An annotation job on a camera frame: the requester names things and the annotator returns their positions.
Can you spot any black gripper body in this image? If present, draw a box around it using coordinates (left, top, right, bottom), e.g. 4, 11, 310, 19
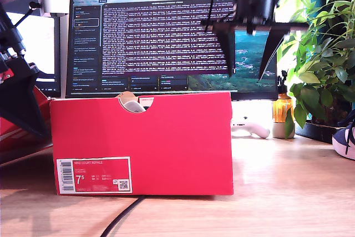
0, 9, 39, 81
201, 0, 309, 34

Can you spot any red Nike shoebox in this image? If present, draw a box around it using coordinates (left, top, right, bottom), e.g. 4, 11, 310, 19
0, 87, 234, 196

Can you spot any small black computer monitor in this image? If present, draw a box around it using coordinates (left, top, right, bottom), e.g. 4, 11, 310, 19
0, 12, 62, 98

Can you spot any green leafy potted plant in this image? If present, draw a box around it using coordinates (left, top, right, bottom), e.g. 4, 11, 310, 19
277, 0, 355, 138

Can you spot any amber pump bottle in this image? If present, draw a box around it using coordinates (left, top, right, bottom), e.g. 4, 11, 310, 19
272, 70, 294, 124

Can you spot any large black computer monitor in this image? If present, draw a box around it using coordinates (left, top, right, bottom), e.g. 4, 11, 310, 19
65, 0, 279, 101

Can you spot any small white pot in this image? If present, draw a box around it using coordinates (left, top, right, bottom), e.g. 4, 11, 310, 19
271, 122, 296, 139

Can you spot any white game controller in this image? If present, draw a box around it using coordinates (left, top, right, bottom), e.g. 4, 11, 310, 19
230, 120, 271, 139

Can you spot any black planter tray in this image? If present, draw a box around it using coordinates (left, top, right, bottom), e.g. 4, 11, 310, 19
295, 122, 346, 145

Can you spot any thin black camera cable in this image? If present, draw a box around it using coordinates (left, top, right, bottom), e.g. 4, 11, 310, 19
13, 1, 39, 27

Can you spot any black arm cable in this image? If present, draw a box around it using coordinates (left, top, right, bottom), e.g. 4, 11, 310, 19
206, 0, 221, 31

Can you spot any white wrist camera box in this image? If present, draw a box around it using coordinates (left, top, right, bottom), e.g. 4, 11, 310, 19
29, 0, 70, 17

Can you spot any black table cable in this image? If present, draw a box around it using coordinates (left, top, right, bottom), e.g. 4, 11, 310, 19
99, 195, 146, 237

